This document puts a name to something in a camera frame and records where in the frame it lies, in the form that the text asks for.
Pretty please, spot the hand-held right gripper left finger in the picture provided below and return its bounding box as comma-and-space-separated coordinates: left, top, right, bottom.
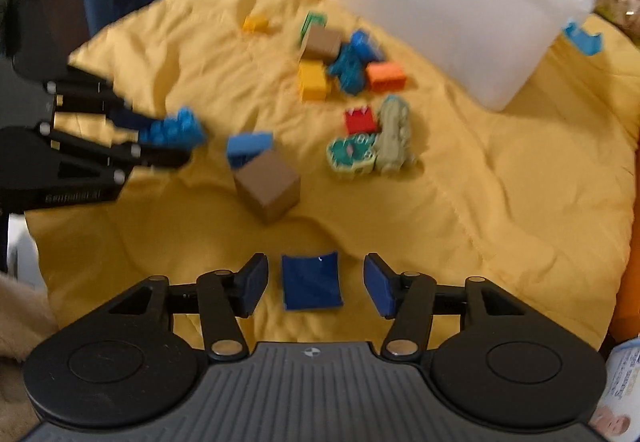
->
85, 252, 270, 363

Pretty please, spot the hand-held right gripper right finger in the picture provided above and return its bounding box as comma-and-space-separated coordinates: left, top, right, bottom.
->
363, 252, 547, 364

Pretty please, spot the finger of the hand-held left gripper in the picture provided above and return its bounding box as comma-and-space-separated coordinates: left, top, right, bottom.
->
42, 124, 194, 203
45, 66, 168, 135

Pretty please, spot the blue long studded toy brick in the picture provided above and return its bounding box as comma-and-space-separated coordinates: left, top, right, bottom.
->
139, 107, 207, 148

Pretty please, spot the dark blue curved toy piece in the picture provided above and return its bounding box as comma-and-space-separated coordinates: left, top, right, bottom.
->
281, 249, 345, 311

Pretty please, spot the green toy brick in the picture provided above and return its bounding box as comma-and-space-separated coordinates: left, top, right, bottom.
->
300, 11, 328, 43

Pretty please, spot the orange toy brick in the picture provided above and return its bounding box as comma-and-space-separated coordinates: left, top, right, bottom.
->
366, 62, 407, 93

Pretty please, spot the blue sloped toy brick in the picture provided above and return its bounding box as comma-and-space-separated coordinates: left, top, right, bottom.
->
226, 132, 275, 170

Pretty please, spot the large brown toy cube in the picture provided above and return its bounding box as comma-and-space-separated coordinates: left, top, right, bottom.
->
234, 149, 302, 224

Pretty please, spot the yellow blanket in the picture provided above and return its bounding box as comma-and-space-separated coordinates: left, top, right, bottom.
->
25, 0, 640, 353

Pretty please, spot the olive crocodile toy piece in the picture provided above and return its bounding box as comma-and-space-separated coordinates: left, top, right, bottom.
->
374, 94, 418, 175

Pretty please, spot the red toy brick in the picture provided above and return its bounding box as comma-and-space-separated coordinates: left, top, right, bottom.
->
344, 106, 377, 135

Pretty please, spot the large yellow toy brick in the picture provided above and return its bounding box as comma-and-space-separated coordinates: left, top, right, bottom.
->
298, 59, 332, 103

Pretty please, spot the small brown toy block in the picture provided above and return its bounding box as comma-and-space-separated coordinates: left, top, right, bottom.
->
302, 25, 343, 63

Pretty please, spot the orange box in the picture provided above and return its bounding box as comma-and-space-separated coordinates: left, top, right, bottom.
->
607, 262, 640, 340

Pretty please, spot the white baby wipes pack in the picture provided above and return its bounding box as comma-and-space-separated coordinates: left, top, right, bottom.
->
587, 336, 640, 438

